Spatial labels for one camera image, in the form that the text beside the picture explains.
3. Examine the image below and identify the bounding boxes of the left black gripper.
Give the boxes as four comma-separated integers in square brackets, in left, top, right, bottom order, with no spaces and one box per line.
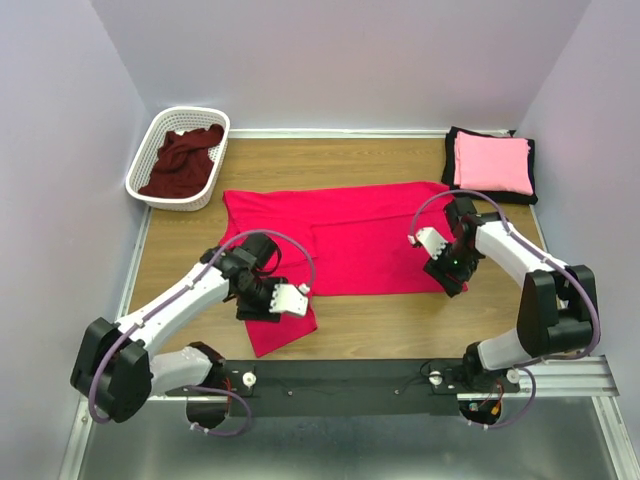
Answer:
[235,276,288,324]

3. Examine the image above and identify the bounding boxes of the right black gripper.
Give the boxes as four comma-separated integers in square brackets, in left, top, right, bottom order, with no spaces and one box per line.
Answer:
[422,239,480,298]

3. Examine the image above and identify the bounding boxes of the crimson red t shirt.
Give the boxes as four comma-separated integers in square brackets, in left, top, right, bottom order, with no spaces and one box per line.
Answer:
[220,180,470,359]

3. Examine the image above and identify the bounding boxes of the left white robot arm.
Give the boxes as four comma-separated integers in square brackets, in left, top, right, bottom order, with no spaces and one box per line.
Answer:
[70,230,308,424]

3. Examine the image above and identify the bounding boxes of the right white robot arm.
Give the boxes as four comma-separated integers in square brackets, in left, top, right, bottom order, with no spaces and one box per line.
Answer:
[409,191,601,392]

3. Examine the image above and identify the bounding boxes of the folded black t shirt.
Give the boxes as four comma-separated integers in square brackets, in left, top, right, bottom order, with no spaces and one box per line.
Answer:
[441,126,538,205]

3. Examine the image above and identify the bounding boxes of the folded pink t shirt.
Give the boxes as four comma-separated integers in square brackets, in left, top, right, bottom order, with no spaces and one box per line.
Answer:
[454,132,534,196]

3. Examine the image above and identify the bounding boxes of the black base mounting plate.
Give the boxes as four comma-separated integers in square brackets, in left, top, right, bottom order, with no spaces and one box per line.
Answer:
[164,357,521,419]

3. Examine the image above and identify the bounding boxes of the dark maroon t shirt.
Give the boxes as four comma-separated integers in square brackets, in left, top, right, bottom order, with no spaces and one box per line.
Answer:
[138,124,225,199]

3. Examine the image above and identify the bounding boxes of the white plastic laundry basket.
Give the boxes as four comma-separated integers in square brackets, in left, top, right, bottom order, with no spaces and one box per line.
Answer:
[125,106,230,211]

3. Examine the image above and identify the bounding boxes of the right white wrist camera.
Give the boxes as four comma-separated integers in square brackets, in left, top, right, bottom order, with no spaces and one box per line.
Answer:
[408,227,449,260]

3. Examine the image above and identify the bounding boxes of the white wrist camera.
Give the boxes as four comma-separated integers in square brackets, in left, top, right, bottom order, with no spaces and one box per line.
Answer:
[408,227,449,260]
[269,283,310,317]

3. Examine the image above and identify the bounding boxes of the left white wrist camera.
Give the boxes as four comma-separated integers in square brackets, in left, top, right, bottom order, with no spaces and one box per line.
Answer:
[269,283,310,317]

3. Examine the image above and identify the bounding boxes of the aluminium frame rail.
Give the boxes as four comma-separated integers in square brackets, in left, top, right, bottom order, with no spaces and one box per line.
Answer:
[79,355,621,401]

